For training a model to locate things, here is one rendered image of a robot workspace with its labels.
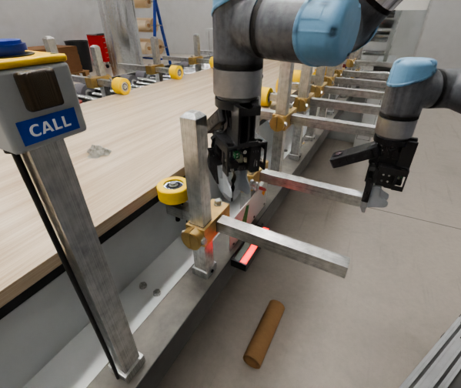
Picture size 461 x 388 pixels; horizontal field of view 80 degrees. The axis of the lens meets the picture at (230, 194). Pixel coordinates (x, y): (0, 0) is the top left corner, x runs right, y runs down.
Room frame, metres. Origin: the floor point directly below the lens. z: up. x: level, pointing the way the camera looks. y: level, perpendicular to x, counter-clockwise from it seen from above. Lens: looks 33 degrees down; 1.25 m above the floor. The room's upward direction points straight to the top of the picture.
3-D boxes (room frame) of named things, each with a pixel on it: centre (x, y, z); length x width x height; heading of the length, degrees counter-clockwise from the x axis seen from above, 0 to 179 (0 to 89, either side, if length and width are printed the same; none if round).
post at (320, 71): (1.36, -0.41, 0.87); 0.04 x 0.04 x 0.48; 61
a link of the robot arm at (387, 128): (0.58, -0.36, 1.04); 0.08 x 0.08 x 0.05
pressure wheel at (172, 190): (0.57, 0.14, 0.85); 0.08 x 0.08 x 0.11
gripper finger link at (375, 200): (0.56, -0.36, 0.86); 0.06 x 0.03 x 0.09; 62
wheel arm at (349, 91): (1.37, -0.49, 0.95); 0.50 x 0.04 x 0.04; 61
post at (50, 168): (0.25, 0.19, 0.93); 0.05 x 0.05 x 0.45; 61
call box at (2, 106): (0.25, 0.19, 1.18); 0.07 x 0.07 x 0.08; 61
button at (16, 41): (0.25, 0.19, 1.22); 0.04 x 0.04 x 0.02
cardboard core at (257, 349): (0.71, -0.16, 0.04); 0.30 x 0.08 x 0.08; 151
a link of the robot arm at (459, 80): (0.56, -0.46, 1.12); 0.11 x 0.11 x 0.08; 0
